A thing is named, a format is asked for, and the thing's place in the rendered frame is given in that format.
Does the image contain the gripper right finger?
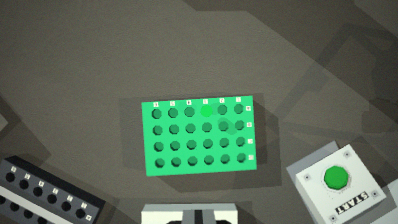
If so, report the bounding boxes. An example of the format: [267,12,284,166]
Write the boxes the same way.
[198,209,232,224]

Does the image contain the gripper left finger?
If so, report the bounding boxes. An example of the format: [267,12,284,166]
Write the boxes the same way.
[167,210,199,224]

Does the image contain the green tube rack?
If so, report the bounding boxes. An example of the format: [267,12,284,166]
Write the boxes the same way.
[142,96,256,176]

